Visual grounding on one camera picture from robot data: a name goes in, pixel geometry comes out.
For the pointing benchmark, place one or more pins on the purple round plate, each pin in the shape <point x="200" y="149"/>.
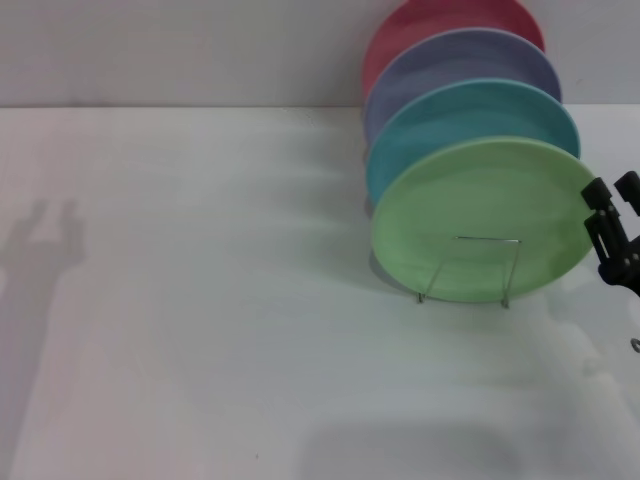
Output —
<point x="465" y="60"/>

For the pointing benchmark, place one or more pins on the light blue round plate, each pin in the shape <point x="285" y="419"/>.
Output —
<point x="450" y="120"/>

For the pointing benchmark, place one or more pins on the green round plate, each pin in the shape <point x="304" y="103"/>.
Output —
<point x="480" y="220"/>

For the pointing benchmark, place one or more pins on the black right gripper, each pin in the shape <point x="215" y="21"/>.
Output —
<point x="627" y="280"/>

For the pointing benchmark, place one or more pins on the red round plate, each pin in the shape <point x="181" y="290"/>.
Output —
<point x="440" y="20"/>

